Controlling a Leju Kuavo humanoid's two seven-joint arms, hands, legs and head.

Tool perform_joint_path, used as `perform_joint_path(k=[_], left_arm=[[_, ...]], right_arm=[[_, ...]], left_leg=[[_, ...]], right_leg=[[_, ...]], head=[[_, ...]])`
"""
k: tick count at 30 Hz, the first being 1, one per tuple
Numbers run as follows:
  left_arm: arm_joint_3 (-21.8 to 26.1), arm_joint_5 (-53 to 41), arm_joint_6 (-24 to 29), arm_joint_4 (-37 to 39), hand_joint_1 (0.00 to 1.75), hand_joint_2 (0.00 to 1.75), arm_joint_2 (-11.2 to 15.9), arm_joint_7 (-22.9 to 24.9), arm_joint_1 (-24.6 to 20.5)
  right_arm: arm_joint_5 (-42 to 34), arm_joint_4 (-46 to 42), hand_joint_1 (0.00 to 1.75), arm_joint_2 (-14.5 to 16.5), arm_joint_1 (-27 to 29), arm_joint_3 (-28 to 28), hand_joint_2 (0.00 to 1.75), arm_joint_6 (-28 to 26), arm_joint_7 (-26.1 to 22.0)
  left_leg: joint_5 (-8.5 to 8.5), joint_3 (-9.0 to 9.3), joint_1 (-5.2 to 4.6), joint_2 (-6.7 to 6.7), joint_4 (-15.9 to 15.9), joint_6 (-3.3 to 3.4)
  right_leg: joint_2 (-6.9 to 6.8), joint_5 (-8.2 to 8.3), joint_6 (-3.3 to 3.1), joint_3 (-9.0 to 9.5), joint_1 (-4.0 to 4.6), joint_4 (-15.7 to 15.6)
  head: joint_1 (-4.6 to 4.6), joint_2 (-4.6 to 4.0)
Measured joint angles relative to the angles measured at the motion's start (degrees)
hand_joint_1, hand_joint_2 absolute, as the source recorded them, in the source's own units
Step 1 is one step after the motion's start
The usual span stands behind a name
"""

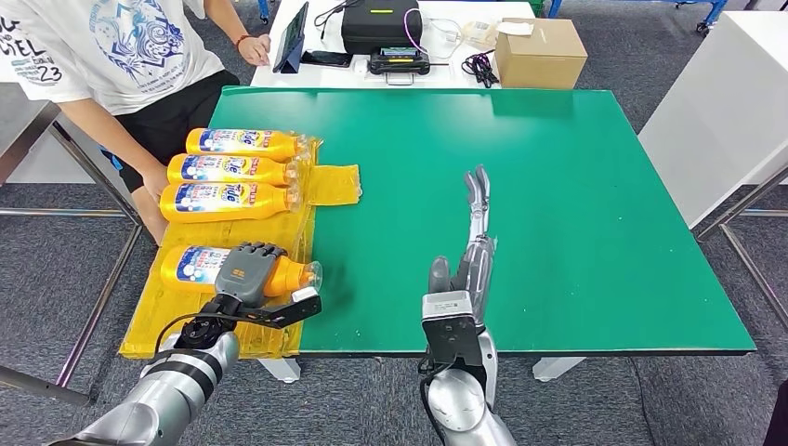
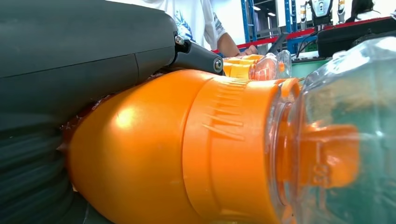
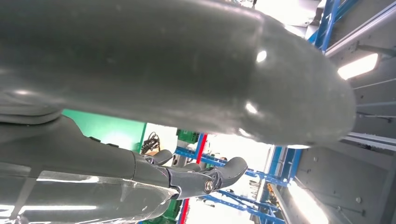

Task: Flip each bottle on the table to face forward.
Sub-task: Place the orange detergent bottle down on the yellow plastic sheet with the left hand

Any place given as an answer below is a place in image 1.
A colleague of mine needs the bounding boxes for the person's right hand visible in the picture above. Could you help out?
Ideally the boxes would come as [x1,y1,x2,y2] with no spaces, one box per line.
[139,165,171,203]

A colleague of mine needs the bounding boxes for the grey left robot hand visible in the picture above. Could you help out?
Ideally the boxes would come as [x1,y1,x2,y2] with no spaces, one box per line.
[213,241,289,308]

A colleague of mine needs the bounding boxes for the person's left hand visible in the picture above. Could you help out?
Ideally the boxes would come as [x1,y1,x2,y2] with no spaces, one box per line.
[236,33,272,68]

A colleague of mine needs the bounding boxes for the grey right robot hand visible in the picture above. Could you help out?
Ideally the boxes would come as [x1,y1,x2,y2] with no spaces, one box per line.
[427,164,498,329]

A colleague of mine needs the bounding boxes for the orange detergent bottle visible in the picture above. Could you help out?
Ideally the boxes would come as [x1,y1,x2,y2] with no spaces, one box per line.
[166,153,304,188]
[185,127,309,164]
[160,243,324,296]
[159,181,304,225]

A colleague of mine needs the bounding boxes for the tablet in blue cover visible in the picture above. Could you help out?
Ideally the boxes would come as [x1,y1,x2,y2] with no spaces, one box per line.
[272,1,310,74]

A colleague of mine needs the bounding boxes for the black smartphone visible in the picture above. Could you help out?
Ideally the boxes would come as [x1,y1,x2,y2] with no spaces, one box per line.
[299,50,355,70]

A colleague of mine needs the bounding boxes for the white desk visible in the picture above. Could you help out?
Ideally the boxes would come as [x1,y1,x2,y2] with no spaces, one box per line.
[250,0,537,91]

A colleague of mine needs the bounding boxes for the black carrying case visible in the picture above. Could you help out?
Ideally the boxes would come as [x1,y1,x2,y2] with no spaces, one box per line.
[340,0,425,56]

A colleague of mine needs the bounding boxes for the person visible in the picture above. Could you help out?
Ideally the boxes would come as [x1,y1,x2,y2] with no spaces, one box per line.
[0,0,272,246]

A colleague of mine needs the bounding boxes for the black handheld controller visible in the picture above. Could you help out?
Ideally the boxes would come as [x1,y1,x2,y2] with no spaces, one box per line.
[368,46,450,86]

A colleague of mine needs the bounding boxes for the brown cardboard box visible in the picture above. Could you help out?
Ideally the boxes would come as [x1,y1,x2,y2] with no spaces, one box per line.
[493,17,590,91]

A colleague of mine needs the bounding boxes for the white plastic packet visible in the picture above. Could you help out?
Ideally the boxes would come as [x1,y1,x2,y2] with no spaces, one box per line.
[461,20,499,51]

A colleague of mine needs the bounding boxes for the white table with metal legs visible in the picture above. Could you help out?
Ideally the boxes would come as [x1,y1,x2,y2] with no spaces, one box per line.
[637,10,788,331]

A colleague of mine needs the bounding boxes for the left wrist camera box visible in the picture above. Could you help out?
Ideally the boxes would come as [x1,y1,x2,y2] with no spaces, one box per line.
[236,285,323,331]

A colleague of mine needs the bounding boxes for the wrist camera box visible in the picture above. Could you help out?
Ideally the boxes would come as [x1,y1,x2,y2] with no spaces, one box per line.
[421,291,486,368]
[236,285,323,331]

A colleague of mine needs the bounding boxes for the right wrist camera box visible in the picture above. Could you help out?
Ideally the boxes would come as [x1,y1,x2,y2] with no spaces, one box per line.
[421,291,486,368]

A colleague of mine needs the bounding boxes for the steel frame table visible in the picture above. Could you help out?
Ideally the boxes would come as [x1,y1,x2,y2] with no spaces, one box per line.
[0,83,155,408]

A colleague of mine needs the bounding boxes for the white cable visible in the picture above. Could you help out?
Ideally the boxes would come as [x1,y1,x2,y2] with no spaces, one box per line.
[402,7,466,59]

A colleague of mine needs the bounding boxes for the black coiled cable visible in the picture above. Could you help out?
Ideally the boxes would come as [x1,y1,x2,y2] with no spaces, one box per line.
[460,50,502,90]

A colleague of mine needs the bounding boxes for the blue metal trolley frame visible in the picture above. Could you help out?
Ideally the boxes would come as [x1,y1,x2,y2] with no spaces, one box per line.
[547,0,732,36]

